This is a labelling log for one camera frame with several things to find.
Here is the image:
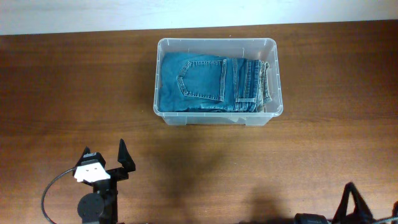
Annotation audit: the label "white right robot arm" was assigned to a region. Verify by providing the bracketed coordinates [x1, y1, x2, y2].
[294, 182, 397, 224]

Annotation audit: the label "light blue jeans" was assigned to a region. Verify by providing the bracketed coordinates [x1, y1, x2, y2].
[258, 61, 272, 113]

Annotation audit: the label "dark blue jeans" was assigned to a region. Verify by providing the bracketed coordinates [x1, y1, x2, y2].
[159, 52, 262, 113]

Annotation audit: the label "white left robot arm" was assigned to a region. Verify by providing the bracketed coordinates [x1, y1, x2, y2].
[73, 139, 136, 223]

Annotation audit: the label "clear plastic storage bin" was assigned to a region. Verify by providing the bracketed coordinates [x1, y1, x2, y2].
[153, 38, 284, 126]

